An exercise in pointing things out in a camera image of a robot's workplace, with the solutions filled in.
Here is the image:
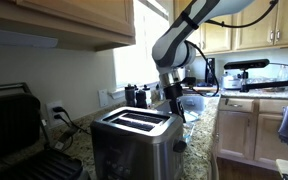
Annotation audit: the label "black ridged contact grill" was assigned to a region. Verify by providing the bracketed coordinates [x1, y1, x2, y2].
[0, 82, 92, 180]

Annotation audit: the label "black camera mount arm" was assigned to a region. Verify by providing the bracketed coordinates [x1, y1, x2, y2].
[239, 69, 288, 93]

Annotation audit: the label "wooden base cabinets with handles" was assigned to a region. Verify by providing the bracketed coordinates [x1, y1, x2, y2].
[215, 97, 288, 171]

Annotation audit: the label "silver cooking pot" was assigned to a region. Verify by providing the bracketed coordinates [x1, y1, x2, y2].
[221, 72, 242, 90]

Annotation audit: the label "white wall outlet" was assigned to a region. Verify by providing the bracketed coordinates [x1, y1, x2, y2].
[45, 100, 66, 127]

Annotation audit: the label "stainless steel sink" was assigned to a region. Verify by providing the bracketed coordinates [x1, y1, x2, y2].
[157, 94, 208, 116]

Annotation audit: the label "clear glass baking dish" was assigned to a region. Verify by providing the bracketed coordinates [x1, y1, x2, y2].
[179, 109, 201, 145]

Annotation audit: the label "wooden upper wall cabinet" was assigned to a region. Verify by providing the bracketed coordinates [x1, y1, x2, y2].
[0, 0, 137, 53]

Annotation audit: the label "black grill power cord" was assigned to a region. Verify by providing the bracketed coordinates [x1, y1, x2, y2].
[52, 114, 77, 153]

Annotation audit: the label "clear glass bottle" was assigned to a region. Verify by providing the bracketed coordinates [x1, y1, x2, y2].
[277, 64, 288, 81]

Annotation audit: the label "short black pepper grinder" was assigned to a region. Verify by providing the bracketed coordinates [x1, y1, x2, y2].
[135, 88, 148, 109]

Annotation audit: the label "toaster power cord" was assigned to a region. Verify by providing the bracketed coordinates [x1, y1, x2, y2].
[52, 106, 92, 136]

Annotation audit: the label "bright kitchen window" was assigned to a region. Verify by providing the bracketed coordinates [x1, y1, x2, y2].
[113, 0, 172, 89]

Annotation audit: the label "tall black pepper grinder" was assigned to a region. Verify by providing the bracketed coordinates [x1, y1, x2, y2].
[124, 83, 137, 108]

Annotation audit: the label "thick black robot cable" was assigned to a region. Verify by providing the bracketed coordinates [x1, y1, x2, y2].
[183, 0, 280, 98]

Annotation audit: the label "black coffee maker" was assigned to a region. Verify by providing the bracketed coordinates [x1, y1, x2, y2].
[204, 57, 216, 87]

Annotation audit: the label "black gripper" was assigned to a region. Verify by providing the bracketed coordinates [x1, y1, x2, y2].
[163, 82, 187, 123]

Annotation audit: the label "blank white wall plate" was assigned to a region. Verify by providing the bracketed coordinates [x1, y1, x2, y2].
[97, 88, 110, 108]

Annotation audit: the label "stainless steel two-slot toaster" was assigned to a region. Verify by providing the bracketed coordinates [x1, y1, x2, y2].
[89, 106, 188, 180]

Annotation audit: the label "black stereo camera bar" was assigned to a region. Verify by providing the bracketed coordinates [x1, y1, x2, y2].
[223, 58, 271, 71]

